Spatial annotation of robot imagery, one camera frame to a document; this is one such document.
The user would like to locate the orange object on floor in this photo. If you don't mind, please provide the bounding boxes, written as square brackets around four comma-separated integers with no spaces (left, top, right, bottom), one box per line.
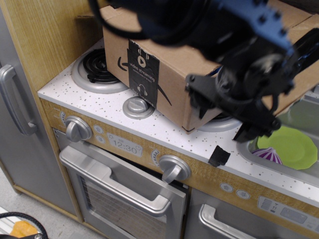
[9,221,38,238]

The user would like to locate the brown cardboard box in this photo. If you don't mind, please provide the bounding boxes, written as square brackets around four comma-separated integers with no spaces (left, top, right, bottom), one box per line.
[100,1,319,133]

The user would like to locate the silver fridge door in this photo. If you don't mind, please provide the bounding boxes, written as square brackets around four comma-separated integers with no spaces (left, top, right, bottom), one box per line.
[0,14,76,217]

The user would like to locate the stove burner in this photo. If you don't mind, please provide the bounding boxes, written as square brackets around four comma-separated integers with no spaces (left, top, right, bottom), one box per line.
[72,48,128,94]
[198,114,242,132]

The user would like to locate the silver fridge handle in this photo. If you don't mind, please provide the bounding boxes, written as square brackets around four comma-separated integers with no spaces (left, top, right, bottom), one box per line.
[0,64,37,136]

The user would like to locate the silver sink basin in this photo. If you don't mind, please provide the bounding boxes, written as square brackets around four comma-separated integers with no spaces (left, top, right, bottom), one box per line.
[237,87,319,186]

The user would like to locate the purple toy onion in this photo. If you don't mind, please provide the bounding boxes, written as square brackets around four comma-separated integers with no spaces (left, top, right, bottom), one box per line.
[251,147,283,165]

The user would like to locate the left stove burner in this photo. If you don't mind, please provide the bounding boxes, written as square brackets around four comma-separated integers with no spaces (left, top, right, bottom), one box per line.
[72,48,128,94]

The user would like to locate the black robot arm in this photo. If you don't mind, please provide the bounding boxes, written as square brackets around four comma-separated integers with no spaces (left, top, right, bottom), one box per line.
[89,0,296,142]

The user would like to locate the right silver oven knob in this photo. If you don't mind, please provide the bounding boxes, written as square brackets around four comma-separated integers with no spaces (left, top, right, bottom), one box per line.
[159,154,191,184]

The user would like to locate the silver dishwasher door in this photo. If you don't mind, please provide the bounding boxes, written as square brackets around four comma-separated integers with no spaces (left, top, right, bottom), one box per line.
[184,189,319,239]

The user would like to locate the silver oven door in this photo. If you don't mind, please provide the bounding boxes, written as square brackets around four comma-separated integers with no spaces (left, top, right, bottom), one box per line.
[52,128,188,239]

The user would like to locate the silver oven knob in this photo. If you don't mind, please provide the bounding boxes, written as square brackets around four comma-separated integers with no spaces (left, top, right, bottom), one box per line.
[65,116,93,142]
[159,154,191,184]

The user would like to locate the black cable on floor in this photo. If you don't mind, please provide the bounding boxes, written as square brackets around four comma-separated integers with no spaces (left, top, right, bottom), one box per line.
[0,212,48,239]

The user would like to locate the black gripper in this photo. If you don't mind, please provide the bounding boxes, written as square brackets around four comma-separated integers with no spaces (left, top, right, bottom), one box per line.
[185,57,294,142]

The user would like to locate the right stove burner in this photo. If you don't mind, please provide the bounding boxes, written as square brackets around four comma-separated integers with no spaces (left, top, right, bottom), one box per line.
[198,114,242,132]

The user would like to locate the black tape piece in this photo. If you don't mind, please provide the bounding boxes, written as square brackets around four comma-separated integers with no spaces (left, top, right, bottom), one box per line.
[208,146,231,167]

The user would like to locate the dishwasher control panel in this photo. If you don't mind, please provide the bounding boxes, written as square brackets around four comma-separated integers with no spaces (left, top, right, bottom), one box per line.
[258,196,319,233]

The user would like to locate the silver oven door handle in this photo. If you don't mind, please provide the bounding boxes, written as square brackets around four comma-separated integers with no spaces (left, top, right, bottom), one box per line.
[59,146,171,217]

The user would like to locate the green plate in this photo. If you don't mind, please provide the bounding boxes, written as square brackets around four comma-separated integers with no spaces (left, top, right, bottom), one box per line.
[257,126,318,170]

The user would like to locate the left silver oven knob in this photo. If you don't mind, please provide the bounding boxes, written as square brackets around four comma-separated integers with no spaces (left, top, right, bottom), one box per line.
[65,116,93,142]

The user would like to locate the silver countertop knob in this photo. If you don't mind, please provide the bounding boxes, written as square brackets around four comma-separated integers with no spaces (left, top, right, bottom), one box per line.
[123,96,155,120]

